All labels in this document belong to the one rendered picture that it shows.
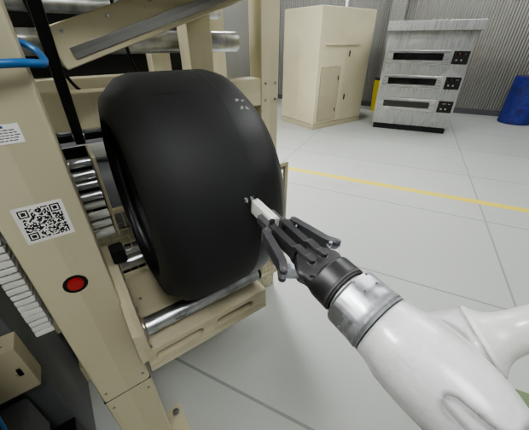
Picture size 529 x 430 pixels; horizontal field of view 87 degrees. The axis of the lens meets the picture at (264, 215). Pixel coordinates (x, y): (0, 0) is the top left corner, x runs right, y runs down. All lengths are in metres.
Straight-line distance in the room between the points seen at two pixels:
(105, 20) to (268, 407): 1.63
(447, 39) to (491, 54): 2.52
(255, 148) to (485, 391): 0.46
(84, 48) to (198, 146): 0.55
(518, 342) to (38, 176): 0.77
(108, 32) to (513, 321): 1.06
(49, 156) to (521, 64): 8.64
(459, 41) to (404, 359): 6.05
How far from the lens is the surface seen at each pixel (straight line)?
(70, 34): 0.99
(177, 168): 0.50
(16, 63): 0.56
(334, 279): 0.40
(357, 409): 1.69
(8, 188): 0.63
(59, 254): 0.69
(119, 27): 1.01
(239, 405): 1.65
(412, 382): 0.36
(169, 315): 0.78
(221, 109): 0.58
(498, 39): 8.62
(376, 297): 0.38
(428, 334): 0.37
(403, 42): 6.21
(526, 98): 8.00
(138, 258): 0.99
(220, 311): 0.83
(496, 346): 0.51
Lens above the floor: 1.50
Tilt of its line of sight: 32 degrees down
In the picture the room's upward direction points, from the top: straight up
